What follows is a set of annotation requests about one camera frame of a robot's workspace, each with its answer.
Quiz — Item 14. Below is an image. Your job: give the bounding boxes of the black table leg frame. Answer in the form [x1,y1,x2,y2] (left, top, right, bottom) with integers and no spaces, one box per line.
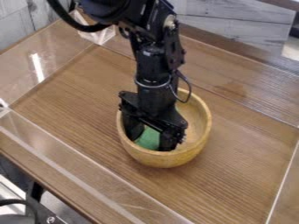
[26,181,68,224]

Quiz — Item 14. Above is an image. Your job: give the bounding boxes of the brown wooden bowl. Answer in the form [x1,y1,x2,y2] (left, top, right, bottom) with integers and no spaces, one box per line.
[116,94,212,168]

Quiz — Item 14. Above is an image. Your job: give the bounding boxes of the clear acrylic tray walls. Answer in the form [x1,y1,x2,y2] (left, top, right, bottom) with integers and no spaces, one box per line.
[0,23,299,224]

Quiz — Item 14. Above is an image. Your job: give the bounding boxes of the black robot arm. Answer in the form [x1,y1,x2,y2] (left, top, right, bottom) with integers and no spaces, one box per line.
[80,0,188,151]

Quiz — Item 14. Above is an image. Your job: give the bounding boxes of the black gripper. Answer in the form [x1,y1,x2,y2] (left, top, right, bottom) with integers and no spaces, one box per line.
[119,83,188,151]

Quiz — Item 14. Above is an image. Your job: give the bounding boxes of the green rectangular block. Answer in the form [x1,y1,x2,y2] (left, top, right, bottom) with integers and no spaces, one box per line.
[135,126,160,151]

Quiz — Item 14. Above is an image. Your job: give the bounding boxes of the black cable on floor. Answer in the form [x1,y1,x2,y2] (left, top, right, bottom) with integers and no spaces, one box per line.
[0,199,40,224]

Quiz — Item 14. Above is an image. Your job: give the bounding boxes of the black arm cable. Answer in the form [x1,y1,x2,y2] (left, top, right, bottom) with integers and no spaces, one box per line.
[167,69,194,104]

